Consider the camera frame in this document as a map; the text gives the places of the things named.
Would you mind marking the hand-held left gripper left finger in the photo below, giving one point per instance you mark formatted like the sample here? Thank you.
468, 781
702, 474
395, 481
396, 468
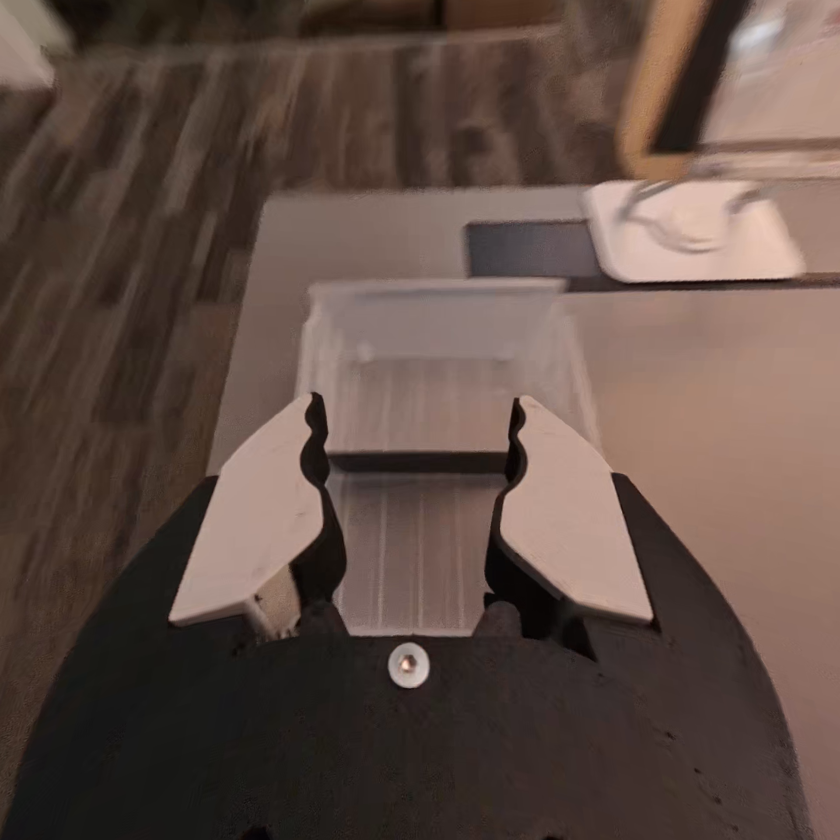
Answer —
256, 518

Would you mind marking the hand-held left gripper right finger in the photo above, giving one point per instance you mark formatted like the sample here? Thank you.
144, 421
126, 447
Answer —
564, 518

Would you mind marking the clear plastic bin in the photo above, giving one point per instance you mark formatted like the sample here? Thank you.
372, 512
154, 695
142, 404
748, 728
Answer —
426, 394

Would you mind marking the white sign stand base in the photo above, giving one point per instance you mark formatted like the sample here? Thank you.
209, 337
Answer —
695, 236

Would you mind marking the light wooden rounded board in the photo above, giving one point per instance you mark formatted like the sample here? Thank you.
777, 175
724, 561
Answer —
646, 98

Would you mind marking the dark brown panel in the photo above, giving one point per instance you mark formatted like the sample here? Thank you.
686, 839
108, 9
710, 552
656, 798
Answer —
695, 79

